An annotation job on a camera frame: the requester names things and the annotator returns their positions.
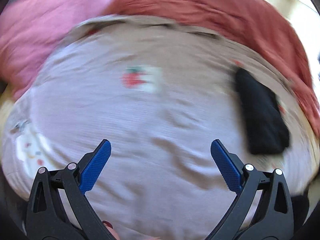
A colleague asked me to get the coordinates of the lilac strawberry print blanket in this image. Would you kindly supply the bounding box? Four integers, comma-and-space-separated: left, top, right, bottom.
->
2, 15, 315, 240

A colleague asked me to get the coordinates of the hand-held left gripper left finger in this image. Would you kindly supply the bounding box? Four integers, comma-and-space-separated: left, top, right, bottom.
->
26, 139, 118, 240

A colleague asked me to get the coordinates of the pink quilted blanket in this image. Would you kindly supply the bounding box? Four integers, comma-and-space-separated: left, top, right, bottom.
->
0, 0, 113, 98

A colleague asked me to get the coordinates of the person's left hand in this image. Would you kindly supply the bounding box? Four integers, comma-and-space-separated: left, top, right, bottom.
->
102, 220, 121, 240

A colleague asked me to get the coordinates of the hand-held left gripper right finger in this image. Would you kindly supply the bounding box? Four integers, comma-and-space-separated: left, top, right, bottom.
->
211, 139, 294, 240

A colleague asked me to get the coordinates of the coral red duvet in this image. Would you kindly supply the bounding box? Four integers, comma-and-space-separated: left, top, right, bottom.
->
105, 0, 320, 138

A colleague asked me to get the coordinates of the black sweater with orange cuffs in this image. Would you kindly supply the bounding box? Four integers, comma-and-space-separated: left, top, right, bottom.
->
235, 69, 291, 155

